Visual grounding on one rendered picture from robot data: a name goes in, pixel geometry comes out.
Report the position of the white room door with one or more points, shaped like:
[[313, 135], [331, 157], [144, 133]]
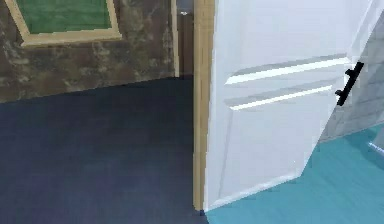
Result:
[[273, 126]]

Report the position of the green picture in wooden frame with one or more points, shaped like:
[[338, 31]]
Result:
[[63, 15]]

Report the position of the light wooden door frame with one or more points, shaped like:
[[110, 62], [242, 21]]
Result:
[[201, 100]]

